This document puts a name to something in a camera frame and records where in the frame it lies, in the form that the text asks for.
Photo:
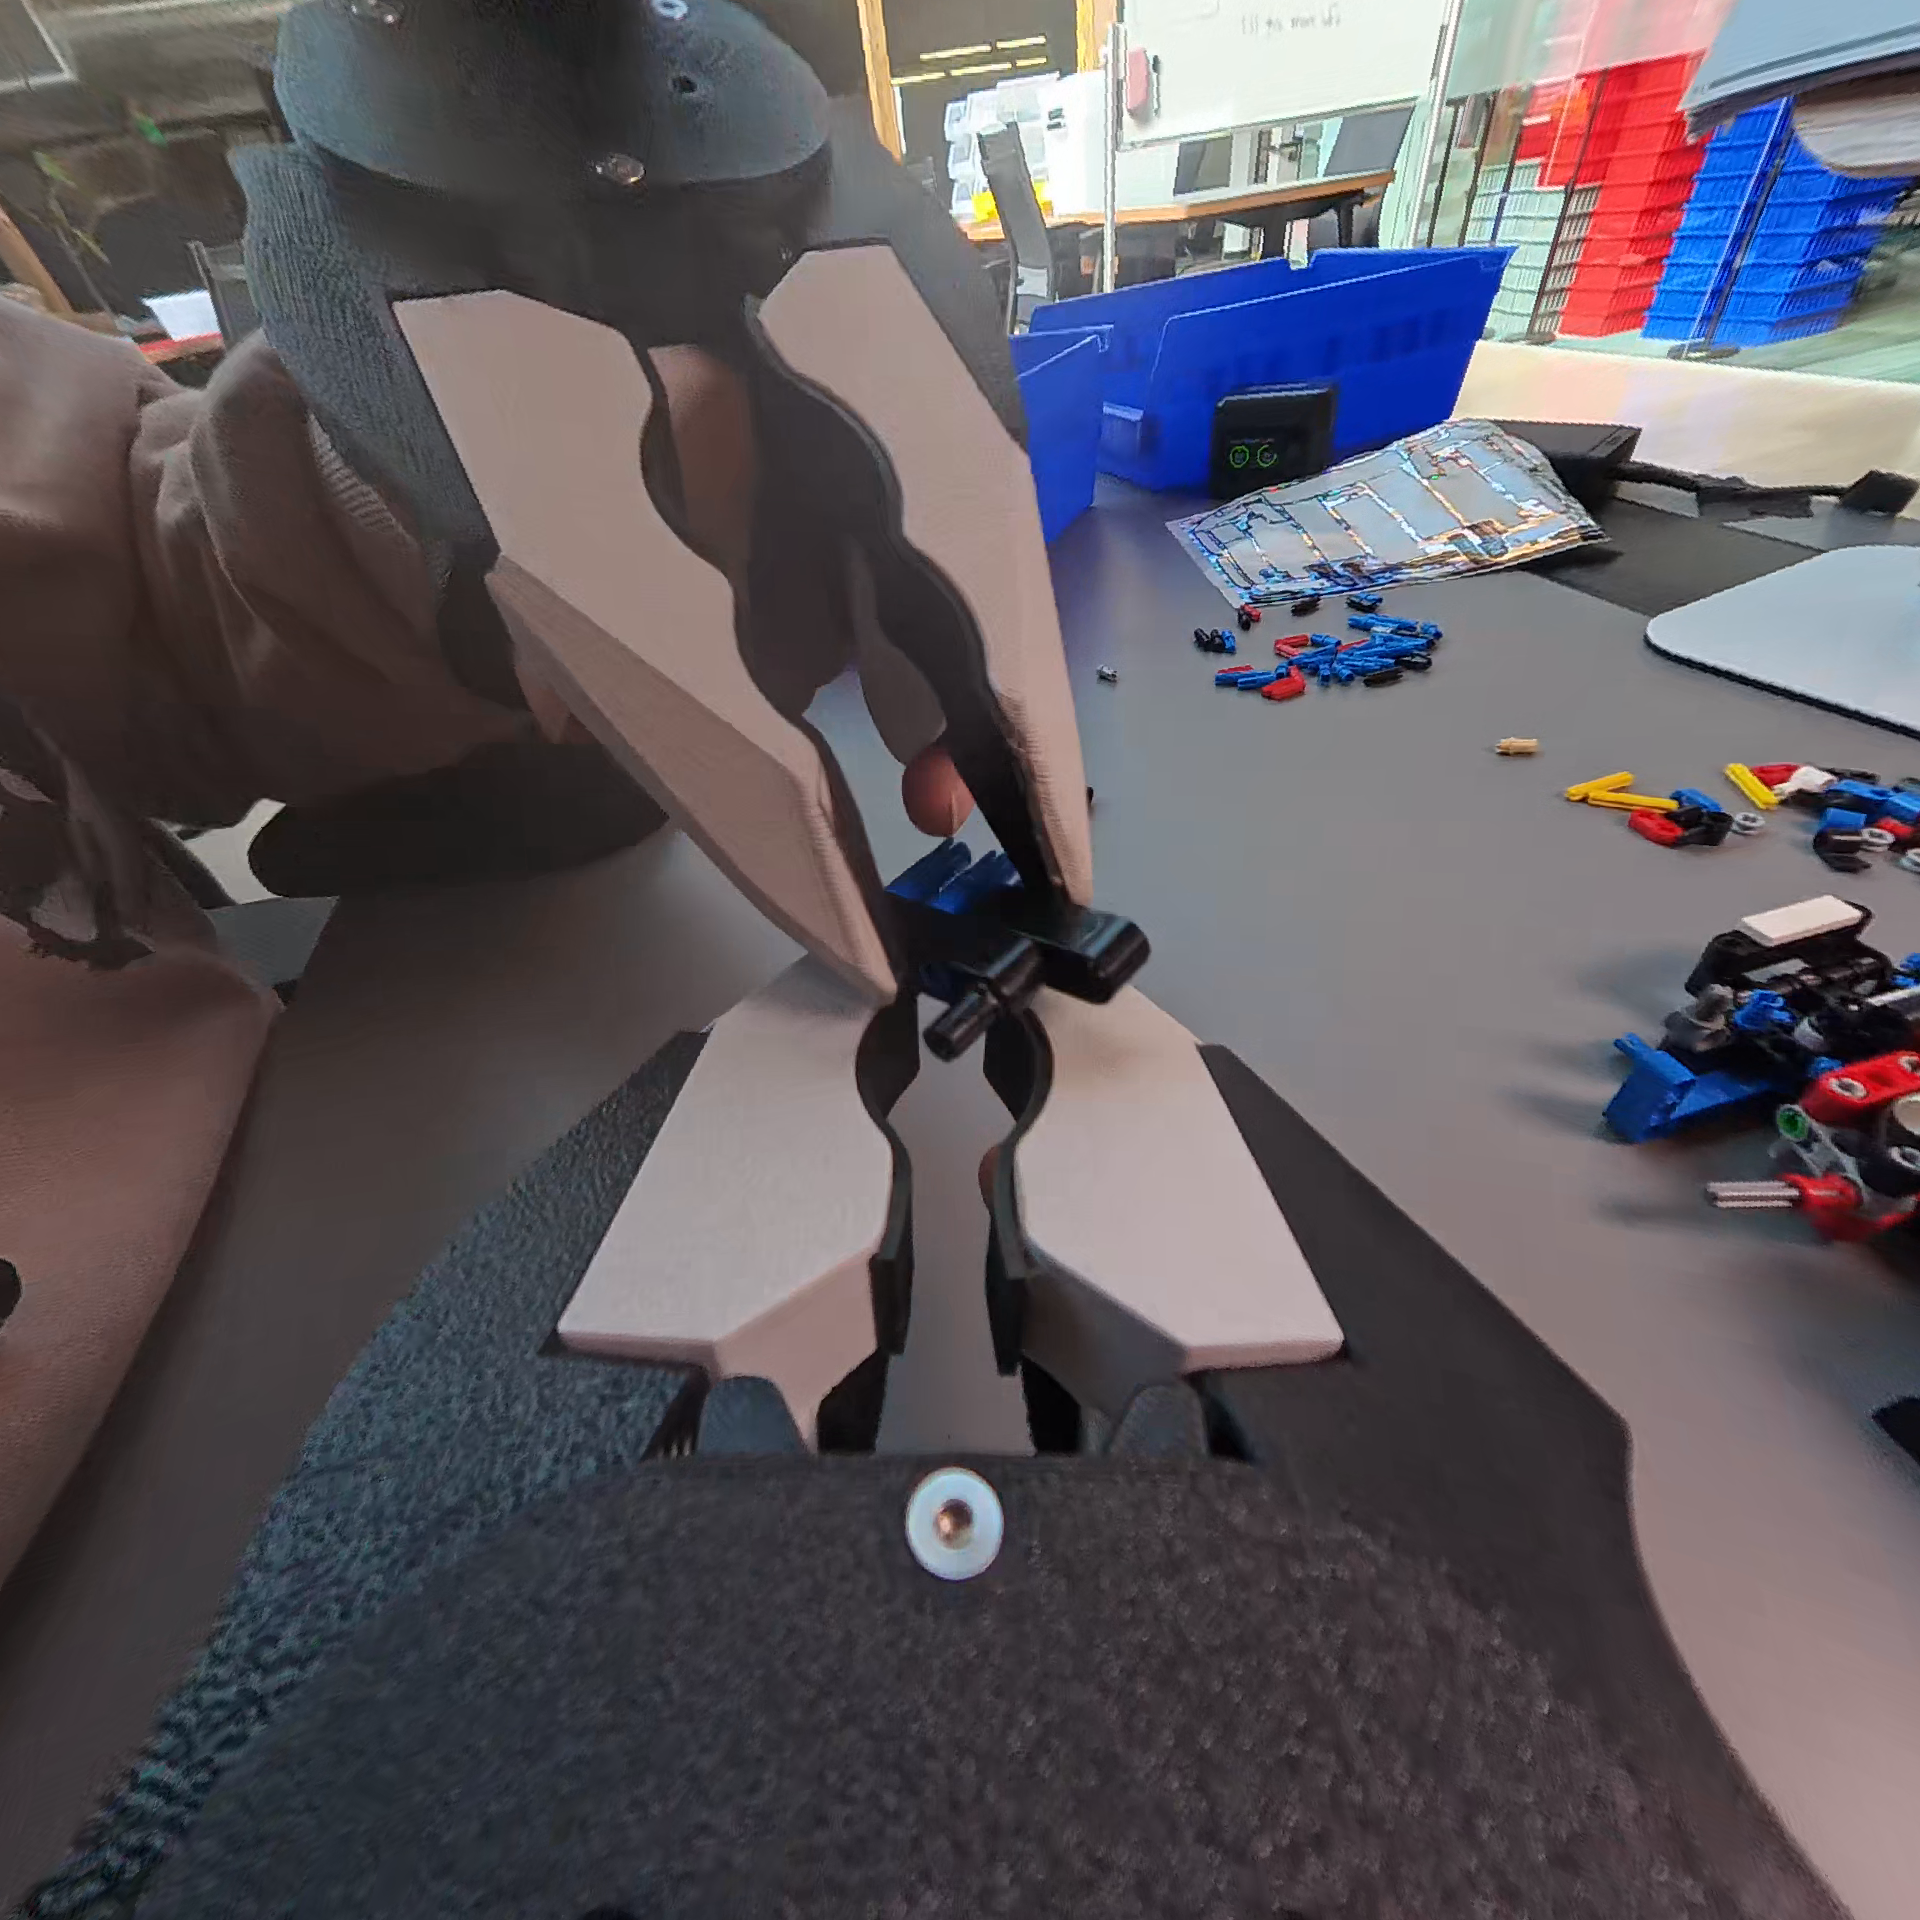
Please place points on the shelf of red blue bins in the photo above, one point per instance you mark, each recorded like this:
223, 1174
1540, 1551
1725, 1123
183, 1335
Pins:
1621, 194

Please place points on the black office chair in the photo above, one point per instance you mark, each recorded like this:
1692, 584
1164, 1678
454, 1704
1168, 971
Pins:
1020, 211

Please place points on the black chair armrest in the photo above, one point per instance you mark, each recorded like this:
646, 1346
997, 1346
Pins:
452, 840

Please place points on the black beam with blue pins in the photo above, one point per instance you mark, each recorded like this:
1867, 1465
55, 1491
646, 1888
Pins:
1080, 954

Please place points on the silver sticker sheet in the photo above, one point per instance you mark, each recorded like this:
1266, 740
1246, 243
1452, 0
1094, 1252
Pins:
1395, 516

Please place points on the person's left hand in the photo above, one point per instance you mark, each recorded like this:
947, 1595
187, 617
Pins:
931, 764

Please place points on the person's left forearm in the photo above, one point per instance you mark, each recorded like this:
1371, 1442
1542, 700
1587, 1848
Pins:
226, 599

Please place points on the toy brick race car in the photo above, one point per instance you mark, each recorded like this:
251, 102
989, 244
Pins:
1770, 1035

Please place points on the pile of blue red pins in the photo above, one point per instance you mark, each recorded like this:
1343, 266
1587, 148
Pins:
1335, 656

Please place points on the person's right hand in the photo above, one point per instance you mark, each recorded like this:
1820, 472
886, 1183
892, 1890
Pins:
992, 1179

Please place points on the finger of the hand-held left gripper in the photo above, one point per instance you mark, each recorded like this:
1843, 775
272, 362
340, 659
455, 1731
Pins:
599, 524
962, 495

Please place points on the blue bin with pieces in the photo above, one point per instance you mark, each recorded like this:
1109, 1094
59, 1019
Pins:
1067, 451

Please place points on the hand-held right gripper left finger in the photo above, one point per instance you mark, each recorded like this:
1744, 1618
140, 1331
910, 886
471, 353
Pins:
751, 1184

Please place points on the white wall board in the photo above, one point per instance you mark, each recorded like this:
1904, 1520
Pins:
1291, 60

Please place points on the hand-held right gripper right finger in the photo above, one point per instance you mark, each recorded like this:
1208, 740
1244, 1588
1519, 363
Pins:
1171, 1201

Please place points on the empty blue bin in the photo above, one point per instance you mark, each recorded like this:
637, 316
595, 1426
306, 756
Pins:
1319, 323

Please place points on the small black box device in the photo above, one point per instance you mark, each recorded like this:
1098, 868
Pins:
1277, 442

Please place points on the person's torso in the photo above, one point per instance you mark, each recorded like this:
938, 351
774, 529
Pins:
107, 1126

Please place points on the grey desk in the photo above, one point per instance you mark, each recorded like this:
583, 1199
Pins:
1426, 931

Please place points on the pile of mixed coloured pieces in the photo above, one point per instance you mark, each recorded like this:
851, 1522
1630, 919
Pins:
1845, 802

